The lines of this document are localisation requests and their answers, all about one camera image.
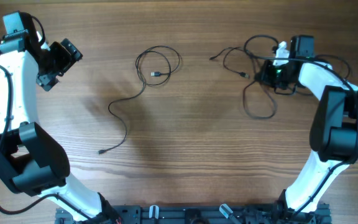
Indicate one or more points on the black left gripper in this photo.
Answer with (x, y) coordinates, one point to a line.
(58, 62)

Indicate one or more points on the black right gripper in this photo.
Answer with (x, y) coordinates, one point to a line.
(268, 73)

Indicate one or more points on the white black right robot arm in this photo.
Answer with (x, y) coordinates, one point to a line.
(334, 132)

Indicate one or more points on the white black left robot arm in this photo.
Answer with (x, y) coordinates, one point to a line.
(31, 161)

